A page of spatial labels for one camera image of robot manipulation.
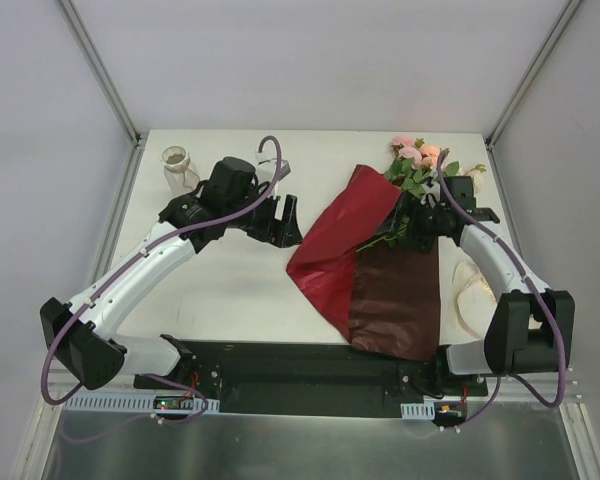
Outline pink flower bouquet green leaves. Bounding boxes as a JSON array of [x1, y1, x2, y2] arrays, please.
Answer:
[[355, 135, 487, 254]]

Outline dark red wrapping paper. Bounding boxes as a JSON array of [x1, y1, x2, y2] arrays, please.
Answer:
[[286, 165, 441, 362]]

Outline cream printed ribbon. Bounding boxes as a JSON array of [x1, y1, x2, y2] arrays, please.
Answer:
[[451, 261, 497, 340]]

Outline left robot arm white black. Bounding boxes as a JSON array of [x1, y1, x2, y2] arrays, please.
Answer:
[[40, 157, 303, 390]]

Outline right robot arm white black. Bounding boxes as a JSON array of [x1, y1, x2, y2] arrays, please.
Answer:
[[392, 177, 575, 408]]

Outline beige ceramic vase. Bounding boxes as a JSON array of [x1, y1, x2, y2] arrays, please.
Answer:
[[161, 145, 200, 197]]

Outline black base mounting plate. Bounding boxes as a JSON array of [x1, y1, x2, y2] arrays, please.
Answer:
[[132, 337, 546, 419]]

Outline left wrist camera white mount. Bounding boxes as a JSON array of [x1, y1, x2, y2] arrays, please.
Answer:
[[255, 152, 291, 183]]

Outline right side aluminium rail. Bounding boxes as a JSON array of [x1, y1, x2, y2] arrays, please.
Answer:
[[485, 141, 550, 293]]

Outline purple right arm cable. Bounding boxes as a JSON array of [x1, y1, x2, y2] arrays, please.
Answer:
[[409, 152, 569, 441]]

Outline right white cable duct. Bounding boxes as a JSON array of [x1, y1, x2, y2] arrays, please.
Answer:
[[400, 399, 436, 421]]

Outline white cable duct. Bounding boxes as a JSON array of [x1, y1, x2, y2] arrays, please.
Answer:
[[400, 399, 436, 421], [65, 393, 220, 415]]

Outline right aluminium frame post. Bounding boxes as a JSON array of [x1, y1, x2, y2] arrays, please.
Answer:
[[485, 0, 585, 151]]

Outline left white cable duct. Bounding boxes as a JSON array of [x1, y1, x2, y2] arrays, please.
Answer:
[[65, 393, 220, 415]]

